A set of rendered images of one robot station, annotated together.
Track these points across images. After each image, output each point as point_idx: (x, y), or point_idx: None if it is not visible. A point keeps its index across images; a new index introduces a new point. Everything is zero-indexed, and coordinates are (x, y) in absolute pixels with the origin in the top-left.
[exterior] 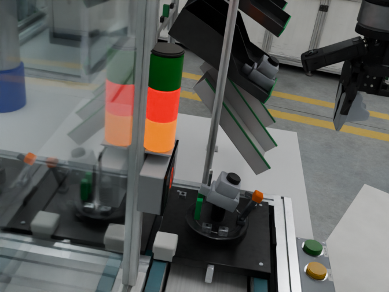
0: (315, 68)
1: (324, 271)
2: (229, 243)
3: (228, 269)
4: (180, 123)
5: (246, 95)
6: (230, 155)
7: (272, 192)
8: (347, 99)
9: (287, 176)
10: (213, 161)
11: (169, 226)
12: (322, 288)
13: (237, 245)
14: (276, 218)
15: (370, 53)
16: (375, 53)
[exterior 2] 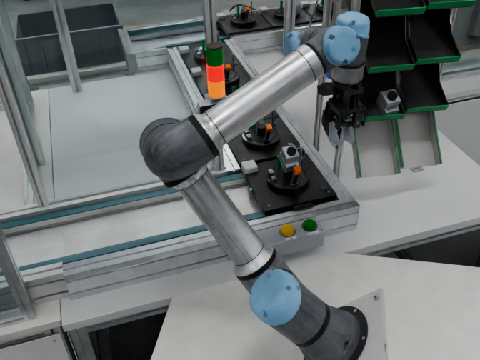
0: (319, 93)
1: (287, 232)
2: (273, 188)
3: (256, 196)
4: None
5: (431, 128)
6: (419, 179)
7: (397, 213)
8: (321, 121)
9: (431, 216)
10: (398, 174)
11: (266, 164)
12: (274, 236)
13: (276, 193)
14: (326, 203)
15: (338, 96)
16: (341, 97)
